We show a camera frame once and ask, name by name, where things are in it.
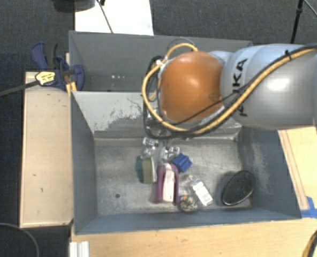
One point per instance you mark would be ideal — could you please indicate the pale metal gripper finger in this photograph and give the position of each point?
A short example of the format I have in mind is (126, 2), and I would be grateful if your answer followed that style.
(168, 152)
(149, 146)

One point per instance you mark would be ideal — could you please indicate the green and tan sponge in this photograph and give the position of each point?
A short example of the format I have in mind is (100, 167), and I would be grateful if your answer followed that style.
(145, 170)

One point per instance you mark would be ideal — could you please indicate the grey metal bin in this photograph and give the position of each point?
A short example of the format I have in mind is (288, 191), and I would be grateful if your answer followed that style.
(115, 170)

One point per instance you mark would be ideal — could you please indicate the clear packet with white label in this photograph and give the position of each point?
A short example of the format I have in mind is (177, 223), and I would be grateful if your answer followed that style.
(202, 192)

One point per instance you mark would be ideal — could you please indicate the speckled ball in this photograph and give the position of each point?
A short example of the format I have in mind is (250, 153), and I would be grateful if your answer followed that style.
(188, 204)

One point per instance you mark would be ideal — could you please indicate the pale wood flat board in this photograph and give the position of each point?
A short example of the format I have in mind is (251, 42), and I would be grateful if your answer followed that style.
(46, 154)

